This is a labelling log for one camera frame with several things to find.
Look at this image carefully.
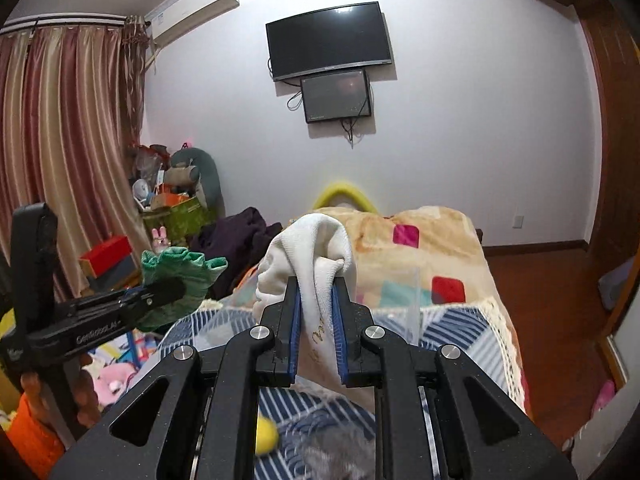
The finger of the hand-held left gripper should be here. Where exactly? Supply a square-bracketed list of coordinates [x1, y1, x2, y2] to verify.
[122, 278, 187, 322]

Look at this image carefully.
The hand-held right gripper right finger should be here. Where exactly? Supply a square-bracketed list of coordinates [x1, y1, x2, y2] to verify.
[331, 277, 592, 480]

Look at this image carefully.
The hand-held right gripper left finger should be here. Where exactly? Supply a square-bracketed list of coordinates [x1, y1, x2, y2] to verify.
[50, 276, 302, 480]

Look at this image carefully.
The green plush glove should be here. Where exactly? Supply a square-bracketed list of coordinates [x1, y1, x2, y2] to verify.
[135, 246, 229, 333]

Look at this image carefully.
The white towel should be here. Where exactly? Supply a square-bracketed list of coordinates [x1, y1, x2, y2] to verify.
[254, 213, 359, 383]

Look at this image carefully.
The clear plastic storage box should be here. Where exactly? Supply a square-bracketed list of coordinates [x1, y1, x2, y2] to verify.
[165, 269, 426, 480]

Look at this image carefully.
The person's left forearm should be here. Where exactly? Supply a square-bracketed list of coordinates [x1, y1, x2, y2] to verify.
[7, 392, 67, 478]

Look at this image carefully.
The person's left hand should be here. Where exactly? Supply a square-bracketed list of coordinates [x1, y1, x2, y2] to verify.
[22, 357, 104, 429]

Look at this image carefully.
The red box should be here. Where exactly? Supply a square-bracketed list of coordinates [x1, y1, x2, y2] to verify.
[79, 235, 133, 278]

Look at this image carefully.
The green cardboard box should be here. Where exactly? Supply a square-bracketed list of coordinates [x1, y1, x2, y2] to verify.
[142, 196, 213, 247]

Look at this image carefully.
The dark purple blanket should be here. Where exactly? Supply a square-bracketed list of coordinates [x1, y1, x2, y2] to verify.
[187, 206, 283, 301]

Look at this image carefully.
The pink plush toy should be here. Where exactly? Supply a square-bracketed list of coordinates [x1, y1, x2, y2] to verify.
[82, 355, 138, 406]

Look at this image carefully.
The white small fan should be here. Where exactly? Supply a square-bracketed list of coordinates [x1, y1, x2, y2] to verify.
[132, 180, 153, 211]

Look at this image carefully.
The beige patterned blanket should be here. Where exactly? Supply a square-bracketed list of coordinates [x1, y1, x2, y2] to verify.
[290, 205, 496, 311]

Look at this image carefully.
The yellow ball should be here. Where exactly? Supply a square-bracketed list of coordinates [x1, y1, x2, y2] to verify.
[256, 416, 279, 457]

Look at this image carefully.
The blue striped bed sheet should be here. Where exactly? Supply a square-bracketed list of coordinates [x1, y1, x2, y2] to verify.
[160, 297, 531, 480]

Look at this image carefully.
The grey fluffy cloth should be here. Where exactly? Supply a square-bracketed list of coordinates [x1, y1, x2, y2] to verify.
[295, 432, 377, 480]

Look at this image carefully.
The striped red curtain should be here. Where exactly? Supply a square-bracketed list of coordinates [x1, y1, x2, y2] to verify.
[0, 15, 151, 301]

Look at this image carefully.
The small black monitor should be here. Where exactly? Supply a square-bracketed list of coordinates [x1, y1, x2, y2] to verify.
[300, 69, 373, 124]

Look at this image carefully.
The pink slipper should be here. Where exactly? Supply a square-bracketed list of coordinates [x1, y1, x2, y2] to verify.
[591, 379, 617, 413]

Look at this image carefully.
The white air conditioner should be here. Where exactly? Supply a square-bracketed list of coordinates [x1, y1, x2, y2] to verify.
[145, 0, 240, 46]

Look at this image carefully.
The curtain rail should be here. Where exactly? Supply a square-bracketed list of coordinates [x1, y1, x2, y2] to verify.
[0, 14, 130, 36]

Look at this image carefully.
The wall-mounted black television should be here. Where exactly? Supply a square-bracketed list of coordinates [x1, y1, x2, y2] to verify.
[265, 1, 393, 82]

